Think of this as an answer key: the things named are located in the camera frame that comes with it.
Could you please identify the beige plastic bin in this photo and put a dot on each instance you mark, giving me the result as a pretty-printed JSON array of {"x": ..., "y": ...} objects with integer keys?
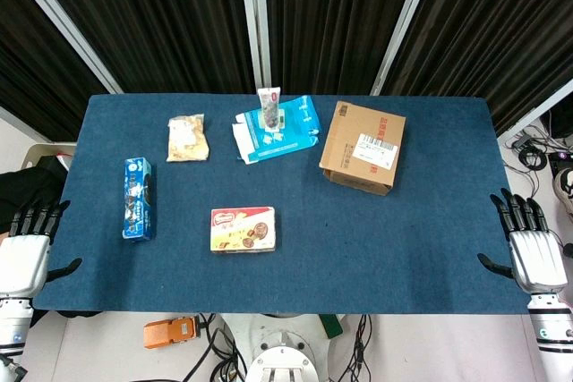
[{"x": 40, "y": 151}]

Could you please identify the blue cookie package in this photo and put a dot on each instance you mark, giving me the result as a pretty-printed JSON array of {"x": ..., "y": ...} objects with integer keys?
[{"x": 139, "y": 198}]

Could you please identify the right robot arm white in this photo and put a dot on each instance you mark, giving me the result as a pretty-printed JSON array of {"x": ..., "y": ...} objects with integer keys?
[{"x": 555, "y": 333}]

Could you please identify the floral print tube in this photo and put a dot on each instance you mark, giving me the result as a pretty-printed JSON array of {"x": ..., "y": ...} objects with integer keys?
[{"x": 270, "y": 107}]

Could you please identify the orange electrical device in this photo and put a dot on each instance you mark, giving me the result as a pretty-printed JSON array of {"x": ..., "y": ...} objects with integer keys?
[{"x": 168, "y": 333}]

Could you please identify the clear snack bag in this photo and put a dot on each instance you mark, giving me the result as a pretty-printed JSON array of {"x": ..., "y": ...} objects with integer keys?
[{"x": 188, "y": 138}]

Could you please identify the aluminium frame post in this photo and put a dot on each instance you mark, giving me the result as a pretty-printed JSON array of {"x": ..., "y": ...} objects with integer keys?
[
  {"x": 62, "y": 24},
  {"x": 535, "y": 109},
  {"x": 256, "y": 19},
  {"x": 405, "y": 19}
]

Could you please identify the black bag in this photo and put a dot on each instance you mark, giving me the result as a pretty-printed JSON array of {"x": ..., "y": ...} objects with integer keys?
[{"x": 27, "y": 185}]

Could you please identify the brown cardboard shipping box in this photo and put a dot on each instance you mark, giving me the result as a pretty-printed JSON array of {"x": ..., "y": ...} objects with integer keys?
[{"x": 358, "y": 131}]

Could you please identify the red cream wafer box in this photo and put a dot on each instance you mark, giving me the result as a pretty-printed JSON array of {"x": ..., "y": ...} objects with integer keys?
[{"x": 243, "y": 230}]

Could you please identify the flattened blue carton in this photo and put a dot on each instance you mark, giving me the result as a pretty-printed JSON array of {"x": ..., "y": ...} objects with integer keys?
[{"x": 293, "y": 131}]

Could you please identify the white robot torso base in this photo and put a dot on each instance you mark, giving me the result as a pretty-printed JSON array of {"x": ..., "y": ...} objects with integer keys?
[{"x": 279, "y": 346}]

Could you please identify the green tag on robot base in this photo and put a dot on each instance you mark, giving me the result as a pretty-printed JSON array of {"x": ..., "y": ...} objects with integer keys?
[{"x": 332, "y": 326}]

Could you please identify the blue table cloth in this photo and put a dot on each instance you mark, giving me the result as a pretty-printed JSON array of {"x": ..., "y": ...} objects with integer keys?
[{"x": 358, "y": 243}]

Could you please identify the black curtain panel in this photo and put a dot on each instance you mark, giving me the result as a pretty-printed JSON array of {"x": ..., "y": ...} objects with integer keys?
[
  {"x": 331, "y": 15},
  {"x": 156, "y": 19},
  {"x": 27, "y": 55},
  {"x": 492, "y": 19}
]

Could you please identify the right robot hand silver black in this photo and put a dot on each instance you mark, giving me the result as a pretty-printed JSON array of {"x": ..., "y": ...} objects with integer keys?
[{"x": 535, "y": 259}]

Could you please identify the white sneaker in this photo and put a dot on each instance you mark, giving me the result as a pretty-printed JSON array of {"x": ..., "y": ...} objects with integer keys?
[{"x": 565, "y": 189}]

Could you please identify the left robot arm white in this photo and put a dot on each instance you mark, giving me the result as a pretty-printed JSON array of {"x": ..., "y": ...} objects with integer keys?
[{"x": 12, "y": 324}]

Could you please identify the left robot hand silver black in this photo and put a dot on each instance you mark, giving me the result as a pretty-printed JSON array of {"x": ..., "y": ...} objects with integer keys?
[{"x": 24, "y": 261}]

